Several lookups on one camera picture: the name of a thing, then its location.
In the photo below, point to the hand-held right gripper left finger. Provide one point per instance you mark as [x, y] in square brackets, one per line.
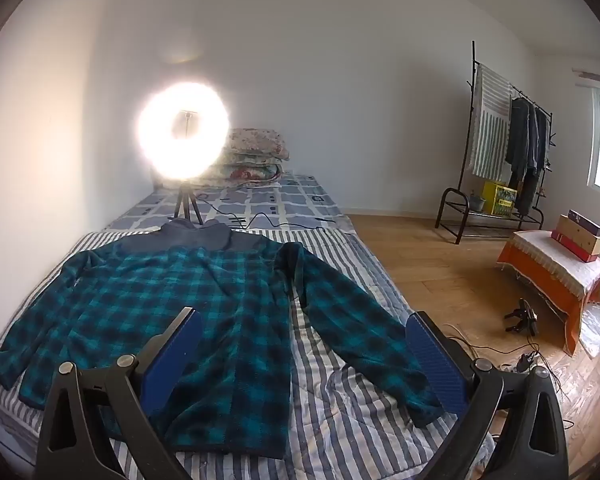
[172, 360]

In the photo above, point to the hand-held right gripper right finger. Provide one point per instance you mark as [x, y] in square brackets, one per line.
[437, 365]

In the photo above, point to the teal plaid fleece jacket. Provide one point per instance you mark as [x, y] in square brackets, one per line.
[130, 300]

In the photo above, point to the black metal clothes rack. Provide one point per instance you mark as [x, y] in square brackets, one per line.
[474, 55]

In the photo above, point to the power strip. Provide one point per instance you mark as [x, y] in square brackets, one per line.
[522, 361]

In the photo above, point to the black device on stand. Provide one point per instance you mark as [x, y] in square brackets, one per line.
[522, 316]

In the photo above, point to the grey striped quilt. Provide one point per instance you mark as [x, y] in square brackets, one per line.
[340, 410]

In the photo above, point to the orange rug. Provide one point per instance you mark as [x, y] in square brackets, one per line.
[535, 272]

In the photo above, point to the black tripod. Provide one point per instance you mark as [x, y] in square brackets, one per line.
[182, 201]

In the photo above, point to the white lace table cover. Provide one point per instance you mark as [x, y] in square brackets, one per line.
[555, 255]

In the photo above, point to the clear plastic bag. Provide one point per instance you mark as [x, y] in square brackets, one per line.
[597, 327]

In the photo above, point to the small grey bucket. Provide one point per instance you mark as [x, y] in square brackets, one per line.
[478, 203]

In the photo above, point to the yellow crate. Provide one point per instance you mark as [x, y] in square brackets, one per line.
[497, 199]

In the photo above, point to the red box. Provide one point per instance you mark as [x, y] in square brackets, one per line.
[575, 251]

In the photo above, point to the light wooden box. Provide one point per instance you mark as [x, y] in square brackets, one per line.
[580, 237]

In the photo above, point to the blue grey patterned bedsheet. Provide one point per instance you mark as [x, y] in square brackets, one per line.
[290, 202]

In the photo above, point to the dark purple box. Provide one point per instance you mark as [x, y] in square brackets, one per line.
[585, 221]

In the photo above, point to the folded floral quilt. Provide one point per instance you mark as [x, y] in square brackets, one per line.
[255, 142]

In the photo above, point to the dark green hanging coat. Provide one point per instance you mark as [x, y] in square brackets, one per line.
[517, 140]

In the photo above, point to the green striped hanging towel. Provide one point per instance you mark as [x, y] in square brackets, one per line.
[490, 125]

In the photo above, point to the dark blue hanging garment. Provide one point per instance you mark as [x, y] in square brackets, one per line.
[540, 135]

